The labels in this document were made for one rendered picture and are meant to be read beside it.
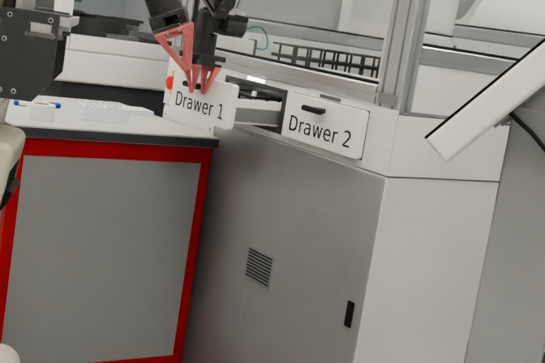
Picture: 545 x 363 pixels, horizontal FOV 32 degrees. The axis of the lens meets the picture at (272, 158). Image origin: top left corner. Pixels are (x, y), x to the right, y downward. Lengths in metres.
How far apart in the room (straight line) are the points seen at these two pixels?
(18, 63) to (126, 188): 0.83
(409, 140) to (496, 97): 0.75
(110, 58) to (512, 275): 1.90
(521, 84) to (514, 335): 0.45
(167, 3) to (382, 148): 0.70
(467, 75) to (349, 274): 0.52
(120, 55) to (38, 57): 1.47
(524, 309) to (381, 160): 0.63
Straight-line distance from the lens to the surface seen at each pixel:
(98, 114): 2.56
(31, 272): 2.44
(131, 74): 3.21
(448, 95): 2.17
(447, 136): 1.38
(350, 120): 2.15
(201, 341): 2.70
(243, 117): 2.33
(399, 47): 2.08
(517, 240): 1.57
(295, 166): 2.33
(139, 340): 2.65
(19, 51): 1.73
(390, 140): 2.08
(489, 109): 1.37
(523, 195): 1.56
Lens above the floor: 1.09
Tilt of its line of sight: 8 degrees down
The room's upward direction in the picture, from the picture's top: 9 degrees clockwise
